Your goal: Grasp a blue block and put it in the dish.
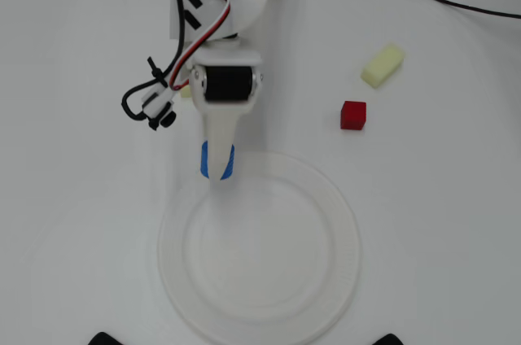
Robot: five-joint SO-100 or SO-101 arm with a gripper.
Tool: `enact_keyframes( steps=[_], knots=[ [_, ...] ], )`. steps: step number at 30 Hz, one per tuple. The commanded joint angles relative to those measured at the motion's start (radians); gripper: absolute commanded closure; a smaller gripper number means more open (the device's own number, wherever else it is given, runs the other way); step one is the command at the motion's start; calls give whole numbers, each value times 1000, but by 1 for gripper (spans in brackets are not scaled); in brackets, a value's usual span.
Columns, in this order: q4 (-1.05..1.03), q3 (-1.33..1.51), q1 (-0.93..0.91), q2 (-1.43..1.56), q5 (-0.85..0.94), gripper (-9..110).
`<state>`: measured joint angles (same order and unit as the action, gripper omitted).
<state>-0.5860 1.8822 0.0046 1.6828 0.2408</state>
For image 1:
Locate white wrist camera black lens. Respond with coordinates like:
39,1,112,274
140,83,178,131

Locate black cable tie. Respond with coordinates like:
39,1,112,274
147,56,169,88

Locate red white black servo wires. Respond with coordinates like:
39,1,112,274
169,0,233,92

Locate blue foam cylinder block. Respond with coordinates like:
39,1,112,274
199,140,236,181

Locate red cube block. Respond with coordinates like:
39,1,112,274
339,99,367,131

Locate black stand foot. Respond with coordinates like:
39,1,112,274
87,331,127,345
372,332,412,345

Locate white paper plate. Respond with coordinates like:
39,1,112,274
156,151,361,345

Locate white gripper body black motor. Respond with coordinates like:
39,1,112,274
193,44,263,104

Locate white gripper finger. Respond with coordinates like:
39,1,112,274
190,67,265,182

